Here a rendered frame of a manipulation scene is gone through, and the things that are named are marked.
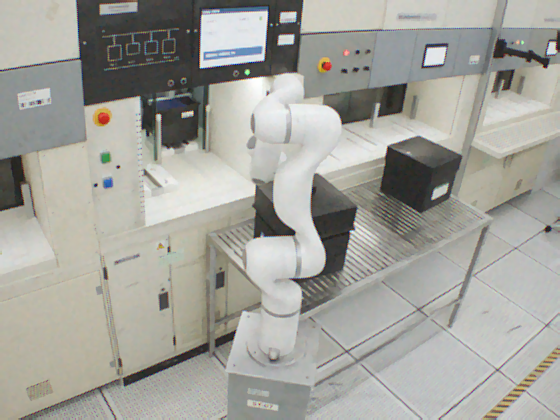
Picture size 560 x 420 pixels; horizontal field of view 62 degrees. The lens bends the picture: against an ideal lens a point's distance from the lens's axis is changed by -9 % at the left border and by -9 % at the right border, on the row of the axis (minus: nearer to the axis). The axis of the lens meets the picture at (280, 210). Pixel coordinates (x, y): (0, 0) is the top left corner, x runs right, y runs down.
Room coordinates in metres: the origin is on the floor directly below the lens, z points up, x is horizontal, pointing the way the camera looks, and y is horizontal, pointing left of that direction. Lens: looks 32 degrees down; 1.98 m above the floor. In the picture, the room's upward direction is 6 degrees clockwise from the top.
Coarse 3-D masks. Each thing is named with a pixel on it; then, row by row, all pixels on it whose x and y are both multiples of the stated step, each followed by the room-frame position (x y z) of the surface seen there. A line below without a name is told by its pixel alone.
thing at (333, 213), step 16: (320, 176) 1.80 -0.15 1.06; (256, 192) 1.67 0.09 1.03; (272, 192) 1.63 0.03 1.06; (320, 192) 1.67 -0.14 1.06; (336, 192) 1.68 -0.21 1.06; (256, 208) 1.66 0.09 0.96; (272, 208) 1.56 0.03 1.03; (320, 208) 1.55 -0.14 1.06; (336, 208) 1.56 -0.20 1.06; (352, 208) 1.58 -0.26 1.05; (272, 224) 1.55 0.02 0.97; (320, 224) 1.51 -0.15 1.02; (336, 224) 1.54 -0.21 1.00; (352, 224) 1.58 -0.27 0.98
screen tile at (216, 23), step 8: (232, 16) 1.82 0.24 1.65; (208, 24) 1.76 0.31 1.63; (216, 24) 1.78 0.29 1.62; (224, 24) 1.80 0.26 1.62; (232, 24) 1.83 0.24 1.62; (232, 32) 1.83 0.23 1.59; (208, 40) 1.76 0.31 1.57; (216, 40) 1.78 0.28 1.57; (224, 40) 1.81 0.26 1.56; (232, 40) 1.83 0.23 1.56
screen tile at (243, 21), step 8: (240, 16) 1.85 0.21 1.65; (248, 16) 1.87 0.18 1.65; (256, 16) 1.89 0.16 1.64; (264, 16) 1.91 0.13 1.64; (240, 24) 1.85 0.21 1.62; (248, 24) 1.87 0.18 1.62; (256, 24) 1.89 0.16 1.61; (264, 24) 1.92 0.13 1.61; (256, 32) 1.89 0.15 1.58; (240, 40) 1.85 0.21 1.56; (248, 40) 1.87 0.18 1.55; (256, 40) 1.90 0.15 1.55
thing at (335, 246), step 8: (256, 216) 1.67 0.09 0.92; (256, 224) 1.66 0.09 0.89; (264, 224) 1.61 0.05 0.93; (256, 232) 1.66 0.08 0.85; (264, 232) 1.60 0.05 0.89; (272, 232) 1.55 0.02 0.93; (328, 240) 1.54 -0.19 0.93; (336, 240) 1.56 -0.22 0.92; (344, 240) 1.58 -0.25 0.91; (328, 248) 1.54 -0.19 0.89; (336, 248) 1.56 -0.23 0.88; (344, 248) 1.58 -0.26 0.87; (328, 256) 1.55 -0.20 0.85; (336, 256) 1.57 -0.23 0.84; (344, 256) 1.59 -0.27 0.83; (328, 264) 1.55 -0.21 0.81; (336, 264) 1.57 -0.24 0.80; (320, 272) 1.53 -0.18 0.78; (328, 272) 1.55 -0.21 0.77; (296, 280) 1.48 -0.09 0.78; (304, 280) 1.50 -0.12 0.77
